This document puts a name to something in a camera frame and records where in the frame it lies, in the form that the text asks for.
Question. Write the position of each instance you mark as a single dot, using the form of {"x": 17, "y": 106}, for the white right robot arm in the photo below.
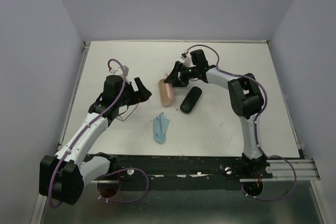
{"x": 246, "y": 99}

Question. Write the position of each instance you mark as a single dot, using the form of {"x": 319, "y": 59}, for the pink glasses case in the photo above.
{"x": 166, "y": 91}

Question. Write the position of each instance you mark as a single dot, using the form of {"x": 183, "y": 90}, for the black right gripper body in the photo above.
{"x": 187, "y": 73}

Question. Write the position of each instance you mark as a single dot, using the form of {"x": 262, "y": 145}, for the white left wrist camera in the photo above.
{"x": 120, "y": 71}

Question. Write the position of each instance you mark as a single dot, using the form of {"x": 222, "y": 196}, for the black glasses case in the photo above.
{"x": 191, "y": 100}

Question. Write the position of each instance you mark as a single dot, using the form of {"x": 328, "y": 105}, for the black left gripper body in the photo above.
{"x": 129, "y": 96}

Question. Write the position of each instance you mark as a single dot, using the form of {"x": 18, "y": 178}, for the aluminium table frame rail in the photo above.
{"x": 86, "y": 46}

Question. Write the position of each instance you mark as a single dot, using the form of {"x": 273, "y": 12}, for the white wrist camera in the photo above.
{"x": 120, "y": 71}
{"x": 186, "y": 60}

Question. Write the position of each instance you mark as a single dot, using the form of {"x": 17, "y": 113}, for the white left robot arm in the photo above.
{"x": 64, "y": 175}

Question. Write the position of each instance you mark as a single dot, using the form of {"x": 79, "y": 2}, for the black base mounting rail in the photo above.
{"x": 180, "y": 173}

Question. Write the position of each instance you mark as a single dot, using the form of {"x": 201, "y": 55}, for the thin wire-frame glasses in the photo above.
{"x": 122, "y": 117}

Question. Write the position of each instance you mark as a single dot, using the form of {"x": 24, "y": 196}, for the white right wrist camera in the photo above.
{"x": 186, "y": 60}

